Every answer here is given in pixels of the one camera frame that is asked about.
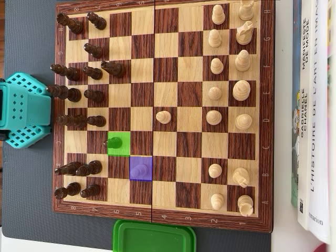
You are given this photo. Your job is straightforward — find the light wooden chess queen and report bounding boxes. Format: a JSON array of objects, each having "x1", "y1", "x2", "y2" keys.
[{"x1": 235, "y1": 113, "x2": 253, "y2": 130}]

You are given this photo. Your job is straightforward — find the pink round object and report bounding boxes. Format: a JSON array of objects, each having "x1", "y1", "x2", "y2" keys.
[{"x1": 309, "y1": 243, "x2": 336, "y2": 252}]

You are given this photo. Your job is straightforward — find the light wooden chess pawn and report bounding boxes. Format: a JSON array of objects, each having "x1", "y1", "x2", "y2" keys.
[
  {"x1": 130, "y1": 164, "x2": 149, "y2": 179},
  {"x1": 208, "y1": 87, "x2": 223, "y2": 101},
  {"x1": 211, "y1": 193, "x2": 225, "y2": 211},
  {"x1": 155, "y1": 110, "x2": 172, "y2": 124},
  {"x1": 206, "y1": 110, "x2": 223, "y2": 125},
  {"x1": 208, "y1": 163, "x2": 223, "y2": 179},
  {"x1": 212, "y1": 4, "x2": 226, "y2": 26},
  {"x1": 208, "y1": 28, "x2": 223, "y2": 48},
  {"x1": 211, "y1": 57, "x2": 225, "y2": 75}
]

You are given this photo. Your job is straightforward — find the dark wooden chess queen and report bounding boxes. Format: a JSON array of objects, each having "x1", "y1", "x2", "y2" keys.
[{"x1": 55, "y1": 114, "x2": 88, "y2": 129}]

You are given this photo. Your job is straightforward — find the dark wooden chess bishop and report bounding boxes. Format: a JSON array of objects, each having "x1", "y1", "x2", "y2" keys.
[{"x1": 50, "y1": 64, "x2": 81, "y2": 82}]

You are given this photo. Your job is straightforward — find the dark wooden chess pawn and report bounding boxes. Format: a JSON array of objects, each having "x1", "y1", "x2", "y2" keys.
[
  {"x1": 83, "y1": 43, "x2": 103, "y2": 59},
  {"x1": 82, "y1": 66, "x2": 103, "y2": 80},
  {"x1": 83, "y1": 89, "x2": 104, "y2": 103},
  {"x1": 103, "y1": 137, "x2": 123, "y2": 149},
  {"x1": 87, "y1": 12, "x2": 108, "y2": 30},
  {"x1": 80, "y1": 184, "x2": 101, "y2": 199},
  {"x1": 75, "y1": 160, "x2": 102, "y2": 177},
  {"x1": 86, "y1": 115, "x2": 107, "y2": 127}
]

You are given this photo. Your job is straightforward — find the white art history book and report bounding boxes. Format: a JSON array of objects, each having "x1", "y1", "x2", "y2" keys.
[{"x1": 308, "y1": 0, "x2": 332, "y2": 245}]

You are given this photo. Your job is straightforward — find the blue illustrated book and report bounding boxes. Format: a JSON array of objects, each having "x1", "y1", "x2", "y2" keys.
[{"x1": 290, "y1": 0, "x2": 302, "y2": 209}]

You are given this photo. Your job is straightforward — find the light wooden chess rook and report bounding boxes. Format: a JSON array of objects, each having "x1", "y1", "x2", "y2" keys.
[
  {"x1": 237, "y1": 195, "x2": 254, "y2": 217},
  {"x1": 238, "y1": 0, "x2": 255, "y2": 21}
]

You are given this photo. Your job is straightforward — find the green plastic container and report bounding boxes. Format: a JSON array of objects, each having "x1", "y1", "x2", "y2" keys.
[{"x1": 112, "y1": 219, "x2": 197, "y2": 252}]

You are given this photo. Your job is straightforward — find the white Gabrielle Chanel book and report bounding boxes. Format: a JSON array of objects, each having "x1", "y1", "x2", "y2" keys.
[{"x1": 297, "y1": 0, "x2": 316, "y2": 232}]

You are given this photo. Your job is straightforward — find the light wooden chess bishop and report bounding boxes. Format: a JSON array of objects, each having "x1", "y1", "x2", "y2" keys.
[{"x1": 235, "y1": 49, "x2": 251, "y2": 72}]

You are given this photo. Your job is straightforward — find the dark wooden chess rook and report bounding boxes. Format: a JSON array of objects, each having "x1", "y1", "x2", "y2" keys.
[
  {"x1": 54, "y1": 182, "x2": 82, "y2": 199},
  {"x1": 56, "y1": 13, "x2": 84, "y2": 35}
]

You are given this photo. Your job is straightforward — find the light wooden chess knight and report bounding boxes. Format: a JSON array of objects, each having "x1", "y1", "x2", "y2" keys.
[
  {"x1": 232, "y1": 167, "x2": 251, "y2": 188},
  {"x1": 235, "y1": 20, "x2": 254, "y2": 45}
]

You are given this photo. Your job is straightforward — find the light wooden chess king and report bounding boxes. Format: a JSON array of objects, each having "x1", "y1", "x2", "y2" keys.
[{"x1": 232, "y1": 80, "x2": 251, "y2": 102}]

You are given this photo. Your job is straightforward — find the wooden folding chessboard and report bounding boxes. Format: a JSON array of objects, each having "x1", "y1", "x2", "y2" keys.
[{"x1": 52, "y1": 0, "x2": 276, "y2": 234}]

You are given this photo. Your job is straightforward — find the dark wooden chess king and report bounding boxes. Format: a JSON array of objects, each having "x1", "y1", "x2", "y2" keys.
[{"x1": 46, "y1": 85, "x2": 82, "y2": 103}]

